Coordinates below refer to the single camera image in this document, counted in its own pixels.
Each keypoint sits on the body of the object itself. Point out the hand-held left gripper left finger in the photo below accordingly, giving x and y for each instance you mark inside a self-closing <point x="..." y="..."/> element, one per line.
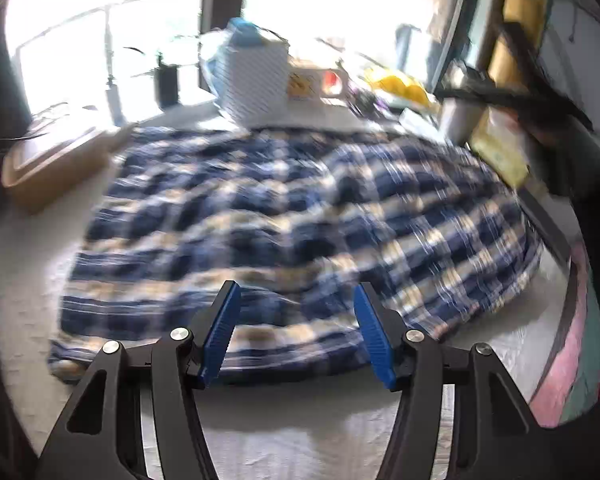
<point x="222" y="330"/>

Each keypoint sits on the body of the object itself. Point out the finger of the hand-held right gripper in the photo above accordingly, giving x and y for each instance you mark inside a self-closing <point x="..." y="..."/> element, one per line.
<point x="480" y="92"/>

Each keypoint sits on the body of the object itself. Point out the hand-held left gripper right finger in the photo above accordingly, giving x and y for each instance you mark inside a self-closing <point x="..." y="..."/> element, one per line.
<point x="375" y="340"/>

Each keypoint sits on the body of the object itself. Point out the blue plaid pants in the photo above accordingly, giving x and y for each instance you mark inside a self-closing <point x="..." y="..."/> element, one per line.
<point x="280" y="220"/>

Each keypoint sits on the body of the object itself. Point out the steel tumbler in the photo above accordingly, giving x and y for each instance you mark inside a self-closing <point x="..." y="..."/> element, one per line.
<point x="457" y="120"/>

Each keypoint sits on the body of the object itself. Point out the yellow tissue pack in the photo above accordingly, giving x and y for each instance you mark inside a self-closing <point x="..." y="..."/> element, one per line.
<point x="500" y="155"/>

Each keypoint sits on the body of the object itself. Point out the yellow plush toy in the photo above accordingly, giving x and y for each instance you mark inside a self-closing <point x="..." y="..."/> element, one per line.
<point x="397" y="87"/>

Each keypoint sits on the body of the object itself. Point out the orange and white mug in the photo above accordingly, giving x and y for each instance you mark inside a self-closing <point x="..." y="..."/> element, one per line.
<point x="331" y="80"/>

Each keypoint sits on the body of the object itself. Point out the white bear mug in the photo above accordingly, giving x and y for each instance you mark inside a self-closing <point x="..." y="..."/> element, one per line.
<point x="302" y="82"/>

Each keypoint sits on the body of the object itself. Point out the pink and green cloth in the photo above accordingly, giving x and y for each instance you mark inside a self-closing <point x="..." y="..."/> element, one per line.
<point x="565" y="360"/>

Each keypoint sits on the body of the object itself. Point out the white slatted basket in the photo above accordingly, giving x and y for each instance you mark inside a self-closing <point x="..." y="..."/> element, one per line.
<point x="255" y="80"/>

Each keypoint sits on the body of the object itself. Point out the brown lunch box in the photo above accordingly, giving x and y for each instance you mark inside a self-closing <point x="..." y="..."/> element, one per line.
<point x="55" y="165"/>

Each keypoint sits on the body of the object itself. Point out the blue plastic bag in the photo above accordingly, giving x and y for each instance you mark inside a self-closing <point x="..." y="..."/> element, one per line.
<point x="242" y="30"/>

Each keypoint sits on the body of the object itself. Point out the black charger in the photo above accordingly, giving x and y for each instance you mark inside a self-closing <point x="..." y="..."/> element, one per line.
<point x="166" y="87"/>

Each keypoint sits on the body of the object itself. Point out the grey desk lamp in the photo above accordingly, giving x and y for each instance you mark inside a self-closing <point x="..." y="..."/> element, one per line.
<point x="112" y="95"/>

